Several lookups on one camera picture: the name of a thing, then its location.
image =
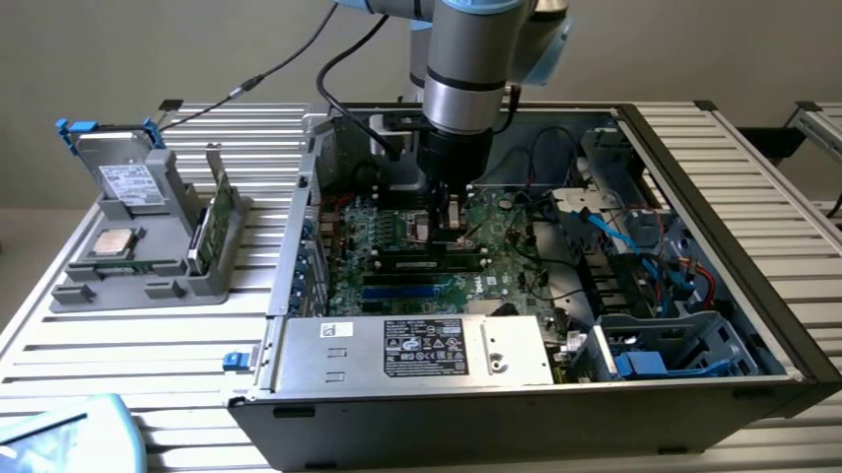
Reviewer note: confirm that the CPU socket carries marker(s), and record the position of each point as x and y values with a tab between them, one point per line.
415	224

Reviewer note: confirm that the black expansion slot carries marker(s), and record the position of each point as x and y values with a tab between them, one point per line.
402	280

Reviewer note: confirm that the grey disk bay blue rail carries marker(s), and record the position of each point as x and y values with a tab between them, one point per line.
697	335

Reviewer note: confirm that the blue case latch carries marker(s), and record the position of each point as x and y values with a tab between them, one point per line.
237	360

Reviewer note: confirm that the hard disk with blue bracket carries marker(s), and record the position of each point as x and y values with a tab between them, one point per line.
109	153

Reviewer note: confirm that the green RAM stick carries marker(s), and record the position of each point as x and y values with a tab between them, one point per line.
125	267

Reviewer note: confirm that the grey metal disk cage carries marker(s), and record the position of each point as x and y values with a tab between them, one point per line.
609	148

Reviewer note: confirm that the blue expansion slot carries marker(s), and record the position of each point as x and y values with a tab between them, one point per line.
398	291

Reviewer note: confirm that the green graphics card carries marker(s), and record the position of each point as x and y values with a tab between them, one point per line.
221	217

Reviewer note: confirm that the green Dell motherboard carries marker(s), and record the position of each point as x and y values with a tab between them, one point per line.
395	301

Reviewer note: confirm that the installed RAM stick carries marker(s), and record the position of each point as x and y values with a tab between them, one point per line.
421	263

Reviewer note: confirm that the light blue plastic object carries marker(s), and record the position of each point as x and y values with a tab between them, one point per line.
79	438

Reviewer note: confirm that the open black PC case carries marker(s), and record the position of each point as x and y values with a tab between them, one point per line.
526	428

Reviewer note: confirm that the grey parts rack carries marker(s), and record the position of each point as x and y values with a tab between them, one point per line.
198	290

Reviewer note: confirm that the silver chipset heatsink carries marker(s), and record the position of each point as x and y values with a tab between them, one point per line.
494	308

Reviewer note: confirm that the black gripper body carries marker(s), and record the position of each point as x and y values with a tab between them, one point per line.
454	153

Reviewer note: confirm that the silver CPU chip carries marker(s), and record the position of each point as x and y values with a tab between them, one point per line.
119	242

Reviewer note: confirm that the neighbouring metal slat table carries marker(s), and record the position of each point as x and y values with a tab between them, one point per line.
818	118

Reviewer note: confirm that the silver power supply unit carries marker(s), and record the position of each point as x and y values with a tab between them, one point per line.
369	355

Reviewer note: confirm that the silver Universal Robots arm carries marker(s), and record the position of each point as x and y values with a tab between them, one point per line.
461	59

